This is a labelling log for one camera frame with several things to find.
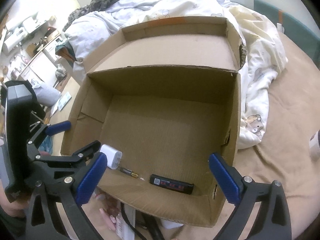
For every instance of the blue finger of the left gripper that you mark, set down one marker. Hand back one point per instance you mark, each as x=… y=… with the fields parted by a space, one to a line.
x=39 y=131
x=69 y=164

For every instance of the dark patterned blanket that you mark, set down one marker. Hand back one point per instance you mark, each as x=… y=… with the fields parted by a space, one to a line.
x=94 y=5

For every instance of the brown lid white jar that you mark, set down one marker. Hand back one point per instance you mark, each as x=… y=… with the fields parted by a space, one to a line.
x=314 y=147

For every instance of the person left hand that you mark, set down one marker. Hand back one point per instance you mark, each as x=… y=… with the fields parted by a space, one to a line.
x=16 y=208

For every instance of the pink oval case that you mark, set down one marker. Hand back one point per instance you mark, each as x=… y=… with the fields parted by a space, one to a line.
x=110 y=221

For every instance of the white rectangular box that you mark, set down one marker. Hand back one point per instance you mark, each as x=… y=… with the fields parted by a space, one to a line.
x=123 y=230

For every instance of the clear bubble plastic bag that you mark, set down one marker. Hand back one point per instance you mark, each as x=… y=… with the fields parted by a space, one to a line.
x=110 y=205

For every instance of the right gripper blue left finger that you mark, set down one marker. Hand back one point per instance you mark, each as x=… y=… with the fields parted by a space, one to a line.
x=72 y=191

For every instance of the white wall charger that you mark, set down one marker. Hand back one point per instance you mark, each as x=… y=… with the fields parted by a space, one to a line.
x=113 y=155

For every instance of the beige bed sheet mattress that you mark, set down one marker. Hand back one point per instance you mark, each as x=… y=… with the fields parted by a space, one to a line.
x=283 y=153

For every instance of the white earbuds case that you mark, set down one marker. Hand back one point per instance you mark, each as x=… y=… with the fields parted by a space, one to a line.
x=169 y=224

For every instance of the teal orange pillow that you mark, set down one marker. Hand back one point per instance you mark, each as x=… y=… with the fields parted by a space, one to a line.
x=66 y=51

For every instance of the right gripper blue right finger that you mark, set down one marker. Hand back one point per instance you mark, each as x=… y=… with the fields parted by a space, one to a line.
x=273 y=217

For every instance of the green headboard cushion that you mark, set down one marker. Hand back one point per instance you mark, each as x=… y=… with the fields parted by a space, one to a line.
x=299 y=33

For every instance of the open cardboard box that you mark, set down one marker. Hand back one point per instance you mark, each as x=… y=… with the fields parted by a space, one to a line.
x=166 y=120

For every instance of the black lithium battery pack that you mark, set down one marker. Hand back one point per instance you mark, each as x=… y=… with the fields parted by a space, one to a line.
x=171 y=184

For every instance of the white washing machine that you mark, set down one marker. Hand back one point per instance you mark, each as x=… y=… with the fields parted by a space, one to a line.
x=49 y=50

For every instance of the white cream duvet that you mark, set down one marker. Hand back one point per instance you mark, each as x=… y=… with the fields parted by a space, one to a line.
x=210 y=33

